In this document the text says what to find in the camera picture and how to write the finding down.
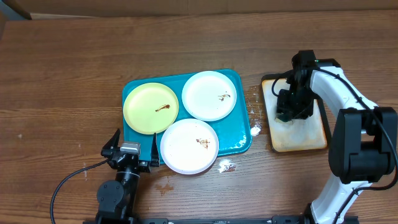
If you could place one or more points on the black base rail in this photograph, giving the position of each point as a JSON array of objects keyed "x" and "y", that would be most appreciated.
[{"x": 278, "y": 219}]

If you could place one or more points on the pale pink plate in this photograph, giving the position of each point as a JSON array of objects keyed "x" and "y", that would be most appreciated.
[{"x": 189, "y": 146}]

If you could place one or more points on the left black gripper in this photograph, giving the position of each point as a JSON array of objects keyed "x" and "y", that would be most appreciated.
[{"x": 145, "y": 165}]

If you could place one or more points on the teal plastic tray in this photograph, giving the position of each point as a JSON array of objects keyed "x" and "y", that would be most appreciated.
[{"x": 233, "y": 131}]

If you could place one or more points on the white plate with brown stain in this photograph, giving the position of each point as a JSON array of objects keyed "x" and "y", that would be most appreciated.
[{"x": 209, "y": 96}]

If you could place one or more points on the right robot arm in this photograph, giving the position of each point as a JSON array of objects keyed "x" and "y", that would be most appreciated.
[{"x": 363, "y": 144}]

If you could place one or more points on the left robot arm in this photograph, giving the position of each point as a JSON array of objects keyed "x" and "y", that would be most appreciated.
[{"x": 117, "y": 197}]

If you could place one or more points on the black tray with soapy water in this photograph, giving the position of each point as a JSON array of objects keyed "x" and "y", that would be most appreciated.
[{"x": 297, "y": 134}]

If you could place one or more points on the yellow plate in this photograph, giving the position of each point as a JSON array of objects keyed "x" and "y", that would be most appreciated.
[{"x": 150, "y": 108}]

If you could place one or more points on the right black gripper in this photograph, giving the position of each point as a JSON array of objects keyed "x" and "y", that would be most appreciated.
[{"x": 284, "y": 106}]

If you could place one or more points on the green yellow sponge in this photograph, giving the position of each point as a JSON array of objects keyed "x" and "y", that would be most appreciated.
[{"x": 283, "y": 118}]

